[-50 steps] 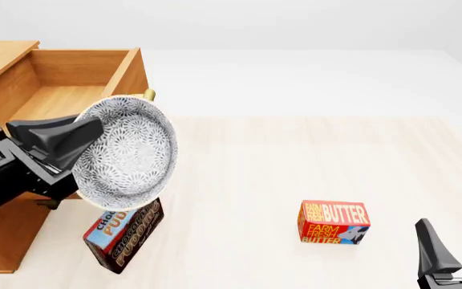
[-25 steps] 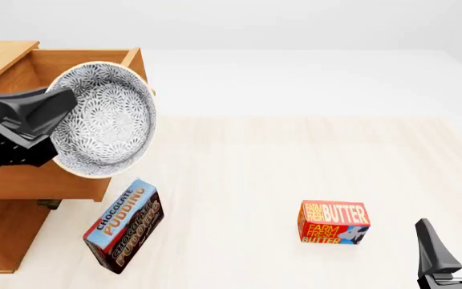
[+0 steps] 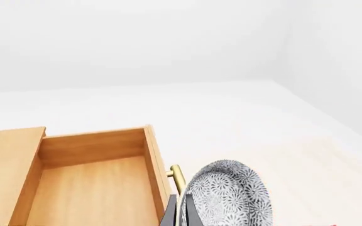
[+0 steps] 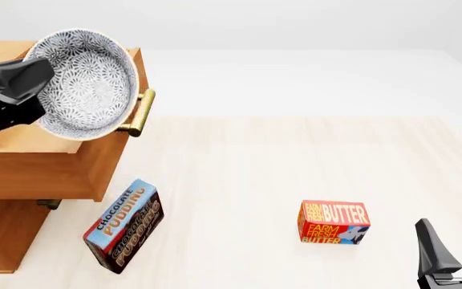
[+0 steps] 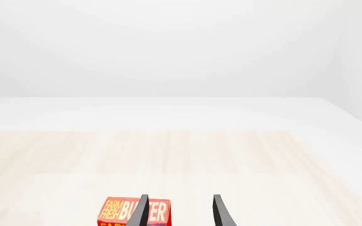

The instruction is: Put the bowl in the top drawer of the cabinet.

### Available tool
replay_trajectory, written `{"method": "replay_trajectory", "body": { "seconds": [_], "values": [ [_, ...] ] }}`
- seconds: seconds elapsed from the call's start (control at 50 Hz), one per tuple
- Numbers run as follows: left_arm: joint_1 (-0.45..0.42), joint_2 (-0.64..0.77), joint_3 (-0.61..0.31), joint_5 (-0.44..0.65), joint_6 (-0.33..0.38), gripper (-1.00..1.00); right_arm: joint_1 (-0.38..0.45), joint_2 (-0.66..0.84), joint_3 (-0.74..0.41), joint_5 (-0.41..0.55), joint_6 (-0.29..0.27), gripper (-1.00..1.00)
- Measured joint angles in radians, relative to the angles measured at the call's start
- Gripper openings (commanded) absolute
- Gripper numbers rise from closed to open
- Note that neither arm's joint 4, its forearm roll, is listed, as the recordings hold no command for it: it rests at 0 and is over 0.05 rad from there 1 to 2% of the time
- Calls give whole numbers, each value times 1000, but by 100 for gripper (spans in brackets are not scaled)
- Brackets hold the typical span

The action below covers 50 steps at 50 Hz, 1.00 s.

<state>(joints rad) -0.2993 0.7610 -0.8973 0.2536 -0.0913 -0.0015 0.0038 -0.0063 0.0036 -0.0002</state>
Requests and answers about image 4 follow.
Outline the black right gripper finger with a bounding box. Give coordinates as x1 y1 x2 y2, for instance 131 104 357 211
414 217 462 277

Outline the red butter box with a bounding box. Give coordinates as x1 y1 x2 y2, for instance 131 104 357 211
297 199 372 246

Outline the brass drawer handle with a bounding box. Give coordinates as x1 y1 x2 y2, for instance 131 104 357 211
115 88 156 138

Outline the wooden drawer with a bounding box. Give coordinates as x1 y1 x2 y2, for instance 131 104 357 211
0 47 148 203

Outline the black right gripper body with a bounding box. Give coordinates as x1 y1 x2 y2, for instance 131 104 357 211
416 270 462 289

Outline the chocolate pudding box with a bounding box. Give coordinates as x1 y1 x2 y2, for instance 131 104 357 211
82 177 166 275

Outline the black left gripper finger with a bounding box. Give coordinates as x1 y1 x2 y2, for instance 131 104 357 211
0 88 48 142
0 58 56 106

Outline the patterned black and white bowl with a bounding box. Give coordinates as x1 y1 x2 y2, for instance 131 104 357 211
22 27 141 142

